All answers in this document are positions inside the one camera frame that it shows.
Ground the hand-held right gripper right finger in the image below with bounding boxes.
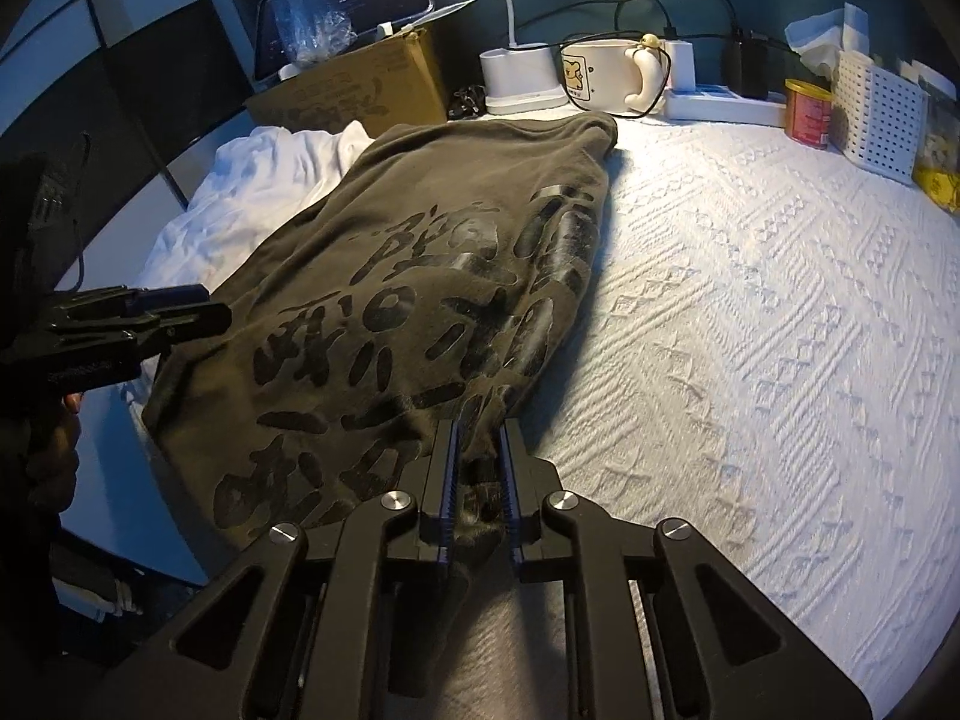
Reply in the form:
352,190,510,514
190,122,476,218
499,420,875,720

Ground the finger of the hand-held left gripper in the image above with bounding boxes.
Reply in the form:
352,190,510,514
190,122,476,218
0,303,233,392
56,283,212,320

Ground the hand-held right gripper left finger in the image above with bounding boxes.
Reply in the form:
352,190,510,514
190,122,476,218
79,420,460,720

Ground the brown printed t-shirt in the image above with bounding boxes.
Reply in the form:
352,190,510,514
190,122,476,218
141,112,620,601

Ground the person's left hand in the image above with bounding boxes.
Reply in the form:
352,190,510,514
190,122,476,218
22,390,83,511

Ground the white garment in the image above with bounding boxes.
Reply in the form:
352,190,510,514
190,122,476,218
124,124,376,406

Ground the cardboard box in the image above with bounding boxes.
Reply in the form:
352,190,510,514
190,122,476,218
244,26,451,136

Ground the clear plastic bag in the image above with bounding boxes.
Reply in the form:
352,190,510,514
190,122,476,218
266,0,361,65

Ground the white desk lamp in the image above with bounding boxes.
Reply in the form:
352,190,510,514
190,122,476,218
472,0,571,117

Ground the cream cartoon mug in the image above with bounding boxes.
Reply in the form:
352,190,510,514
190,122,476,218
559,34,672,119

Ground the white power strip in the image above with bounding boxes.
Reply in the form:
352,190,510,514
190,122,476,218
664,86,788,127

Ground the white charger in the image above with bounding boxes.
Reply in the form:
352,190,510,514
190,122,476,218
660,37,695,95

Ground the red can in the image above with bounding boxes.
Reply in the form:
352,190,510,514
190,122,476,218
784,79,835,149

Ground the black charger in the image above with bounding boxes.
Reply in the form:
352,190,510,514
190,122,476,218
724,34,770,100

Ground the white perforated basket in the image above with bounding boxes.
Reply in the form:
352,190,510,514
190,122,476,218
831,49,931,185

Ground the yellow snack packet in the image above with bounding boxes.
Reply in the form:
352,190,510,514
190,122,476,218
911,165,960,212

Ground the white tissue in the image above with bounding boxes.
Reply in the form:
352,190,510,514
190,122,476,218
784,4,882,80

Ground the glass jar with white lid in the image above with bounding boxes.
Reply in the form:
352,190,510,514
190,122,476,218
911,79,960,173

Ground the black braided cable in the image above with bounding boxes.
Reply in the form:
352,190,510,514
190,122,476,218
71,133,92,292

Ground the black cable bundle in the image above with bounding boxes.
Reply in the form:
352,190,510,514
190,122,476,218
448,82,488,121

